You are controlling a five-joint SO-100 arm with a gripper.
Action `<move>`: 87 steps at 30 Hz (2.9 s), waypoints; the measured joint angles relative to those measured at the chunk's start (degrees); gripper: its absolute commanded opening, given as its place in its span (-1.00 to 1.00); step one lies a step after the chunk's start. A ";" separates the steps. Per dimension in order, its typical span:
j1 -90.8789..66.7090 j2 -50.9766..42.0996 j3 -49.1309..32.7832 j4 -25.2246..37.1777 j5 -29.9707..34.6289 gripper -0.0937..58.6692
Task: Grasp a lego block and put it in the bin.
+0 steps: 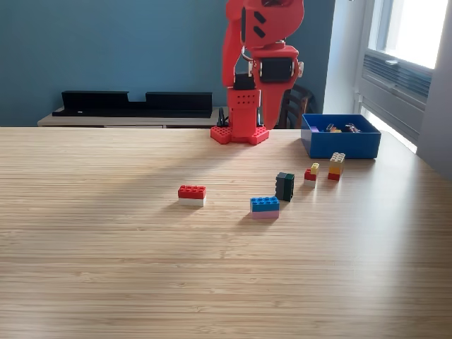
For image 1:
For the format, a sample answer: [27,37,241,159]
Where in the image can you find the blue plastic bin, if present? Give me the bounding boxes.
[300,113,382,160]

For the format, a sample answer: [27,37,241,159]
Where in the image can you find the small red white yellow bricks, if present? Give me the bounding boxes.
[304,162,321,189]

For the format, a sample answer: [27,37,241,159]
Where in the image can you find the pale wooden sideboard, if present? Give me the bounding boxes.
[37,105,283,129]

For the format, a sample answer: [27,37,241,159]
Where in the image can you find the grey radiator unit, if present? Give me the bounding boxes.
[358,49,434,142]

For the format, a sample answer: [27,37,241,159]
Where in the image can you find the grey dark green brick stack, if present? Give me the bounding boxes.
[274,172,296,203]

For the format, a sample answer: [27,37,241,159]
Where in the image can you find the dark wooden chair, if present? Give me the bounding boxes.
[275,83,315,130]

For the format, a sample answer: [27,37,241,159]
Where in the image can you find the cream orange red brick stack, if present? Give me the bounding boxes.
[327,152,346,182]

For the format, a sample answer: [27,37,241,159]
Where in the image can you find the blue pink brick stack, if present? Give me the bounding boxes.
[249,196,280,220]

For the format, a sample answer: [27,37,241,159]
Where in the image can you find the white window frame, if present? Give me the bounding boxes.
[367,0,448,70]

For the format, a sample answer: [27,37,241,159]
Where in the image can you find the red white brick stack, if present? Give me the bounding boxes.
[177,184,208,208]

